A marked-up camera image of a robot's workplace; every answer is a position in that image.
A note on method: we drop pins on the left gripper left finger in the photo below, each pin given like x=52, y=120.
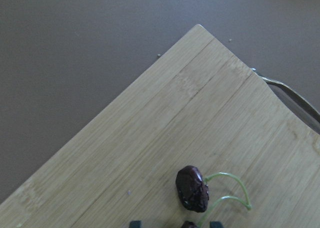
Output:
x=135, y=224

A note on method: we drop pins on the bamboo cutting board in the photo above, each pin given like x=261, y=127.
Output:
x=197, y=105

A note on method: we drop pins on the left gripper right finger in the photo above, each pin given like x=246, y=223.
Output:
x=215, y=224

